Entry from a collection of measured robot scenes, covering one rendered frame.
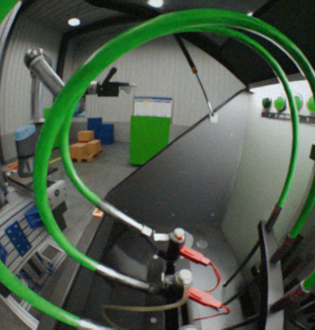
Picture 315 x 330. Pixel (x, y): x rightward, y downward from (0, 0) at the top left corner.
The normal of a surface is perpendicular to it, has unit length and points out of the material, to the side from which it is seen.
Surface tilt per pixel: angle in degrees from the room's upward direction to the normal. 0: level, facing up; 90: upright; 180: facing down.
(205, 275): 0
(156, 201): 90
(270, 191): 90
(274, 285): 0
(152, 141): 90
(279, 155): 90
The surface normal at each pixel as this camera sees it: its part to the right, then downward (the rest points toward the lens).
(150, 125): -0.01, 0.33
